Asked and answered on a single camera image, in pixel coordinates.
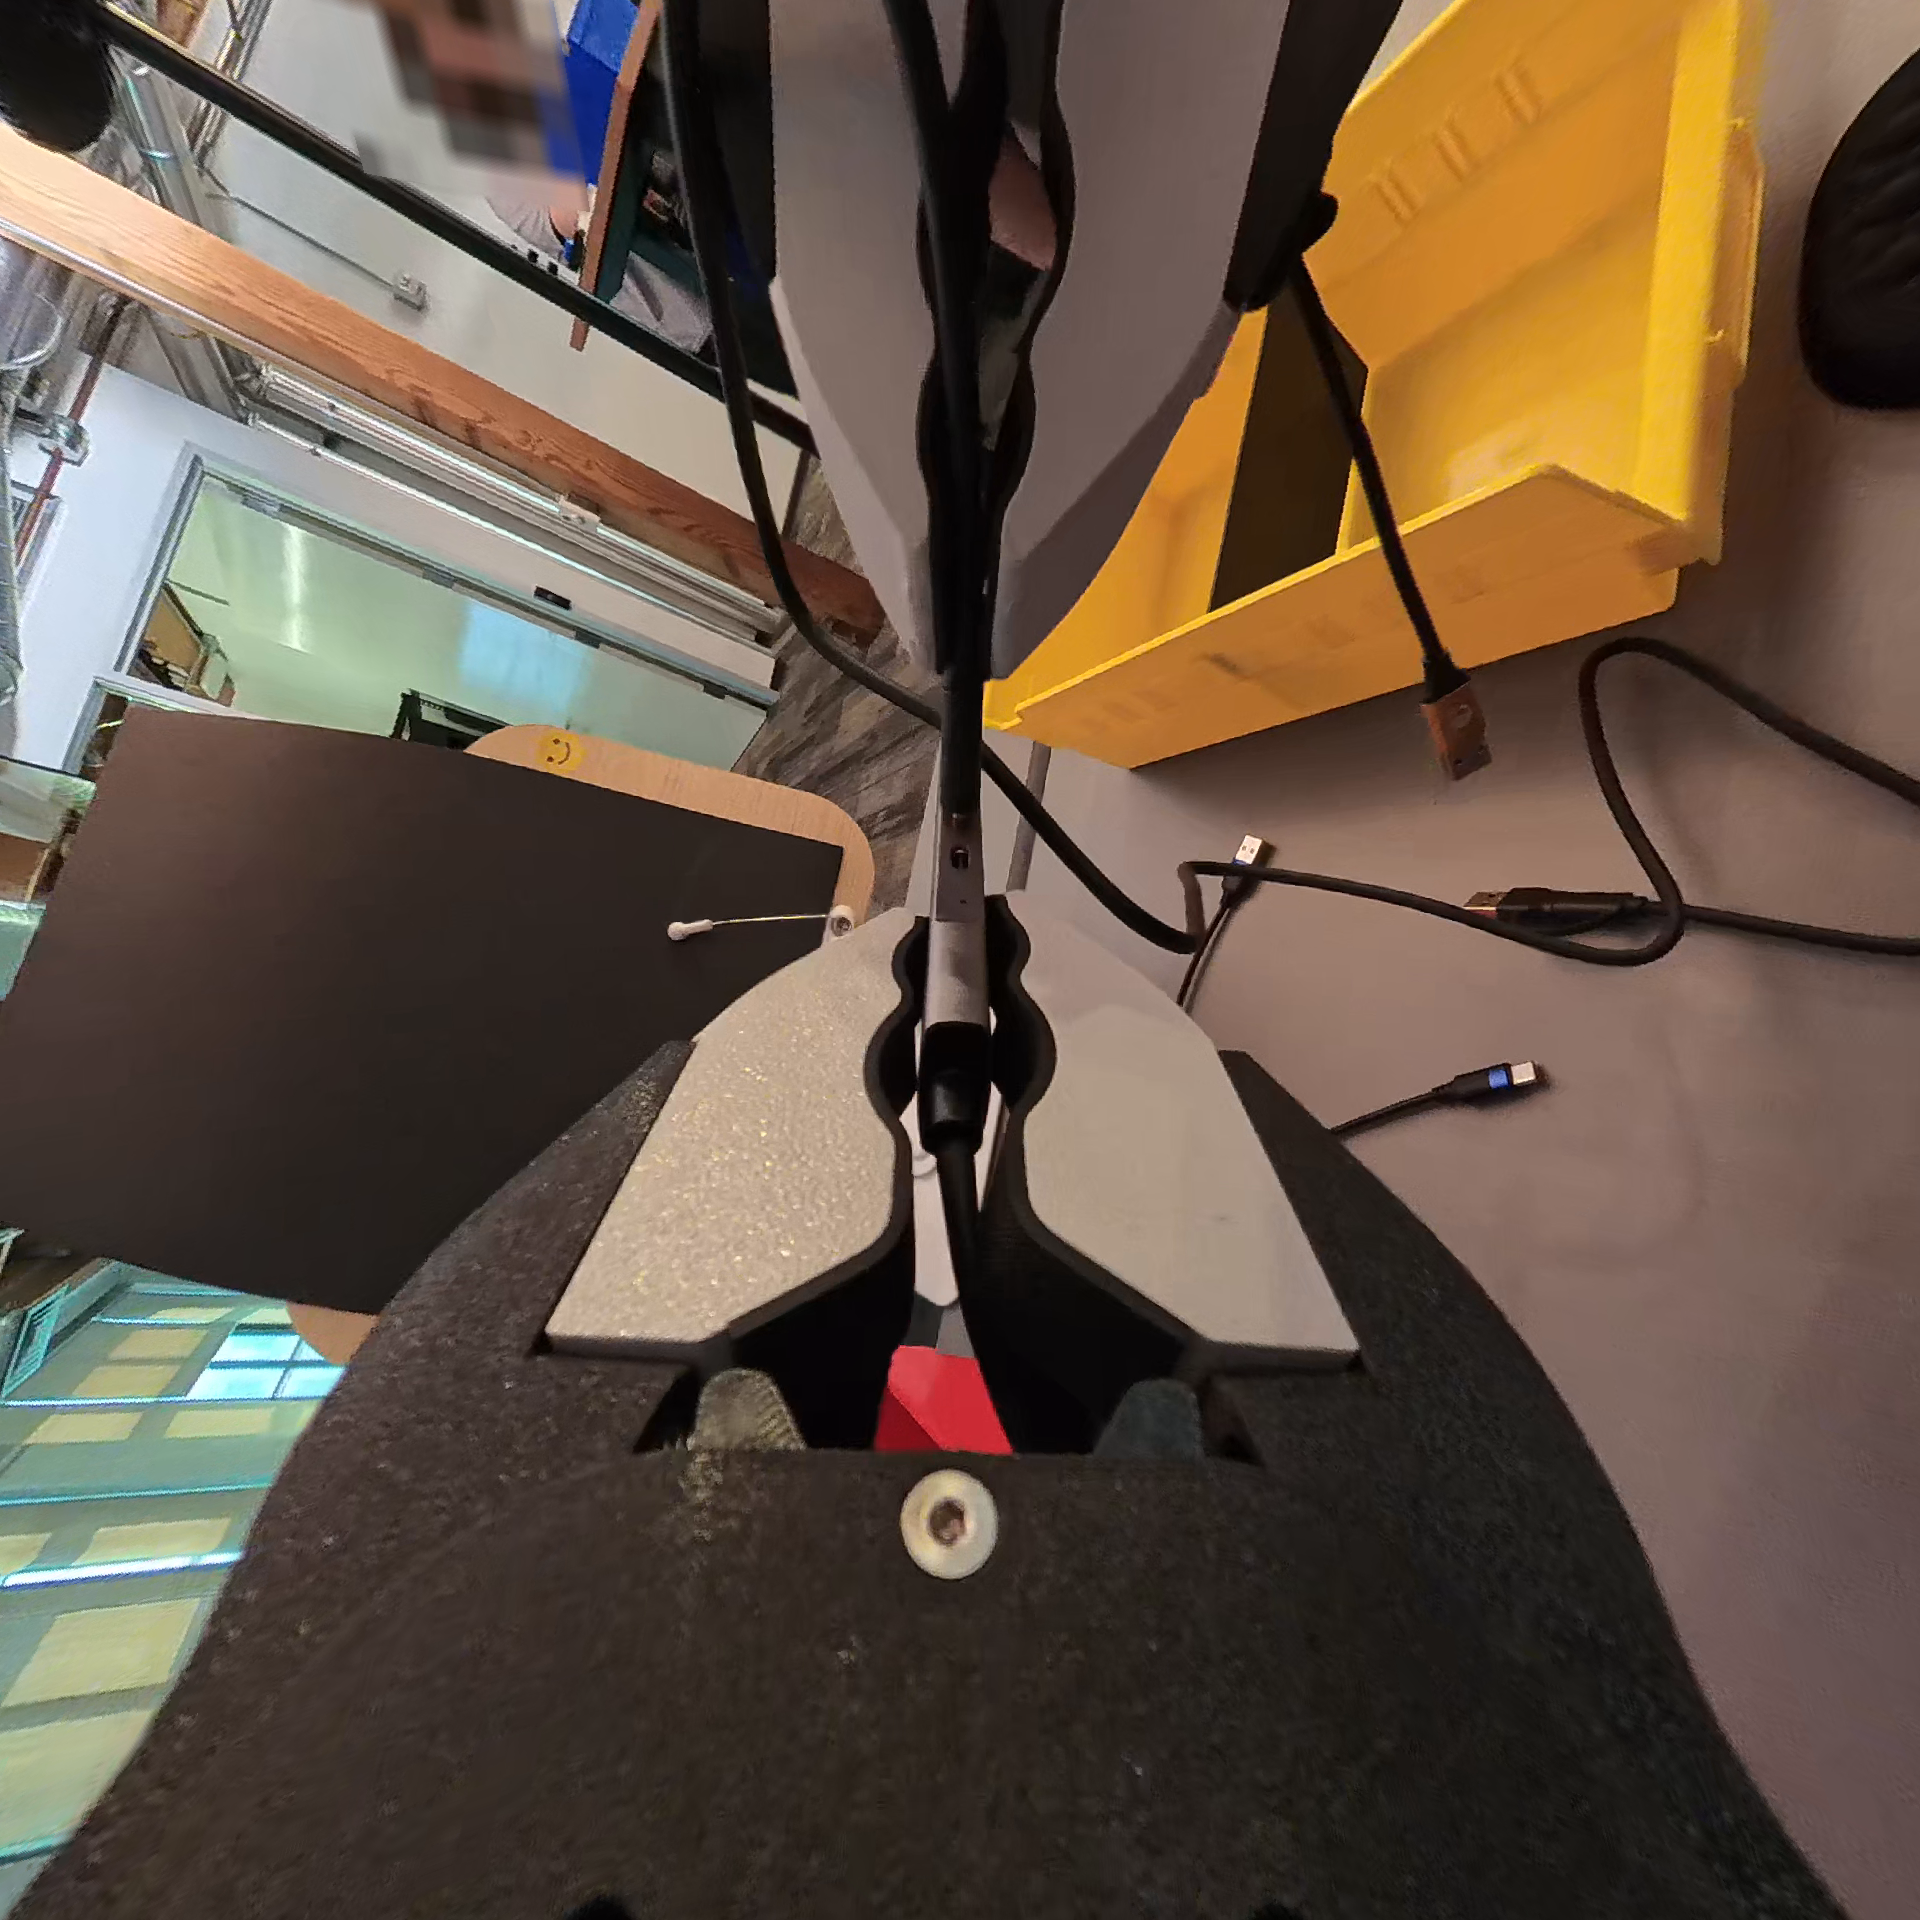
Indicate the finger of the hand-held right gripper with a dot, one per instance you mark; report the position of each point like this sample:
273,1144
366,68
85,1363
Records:
849,225
1155,225

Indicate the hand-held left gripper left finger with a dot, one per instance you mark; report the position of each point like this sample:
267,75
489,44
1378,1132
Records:
733,1184

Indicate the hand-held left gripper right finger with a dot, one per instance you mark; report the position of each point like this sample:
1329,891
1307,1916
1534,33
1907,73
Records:
1170,1200

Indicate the grey usb hub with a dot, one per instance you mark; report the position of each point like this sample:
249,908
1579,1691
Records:
960,961

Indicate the black bin divider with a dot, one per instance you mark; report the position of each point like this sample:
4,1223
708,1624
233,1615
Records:
1289,450

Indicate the red plastic bin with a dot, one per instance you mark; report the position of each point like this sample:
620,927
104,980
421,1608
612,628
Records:
930,1410

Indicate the yellow plastic bin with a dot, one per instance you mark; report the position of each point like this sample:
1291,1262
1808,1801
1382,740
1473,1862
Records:
1576,300

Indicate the black sheet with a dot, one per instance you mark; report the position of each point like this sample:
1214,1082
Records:
376,1019

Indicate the white stand with black board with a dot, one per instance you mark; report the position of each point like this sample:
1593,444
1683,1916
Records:
720,786

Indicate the yellow smiley sticker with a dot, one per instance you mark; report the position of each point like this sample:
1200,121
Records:
561,747

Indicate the wooden post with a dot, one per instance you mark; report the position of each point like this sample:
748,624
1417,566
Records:
376,359

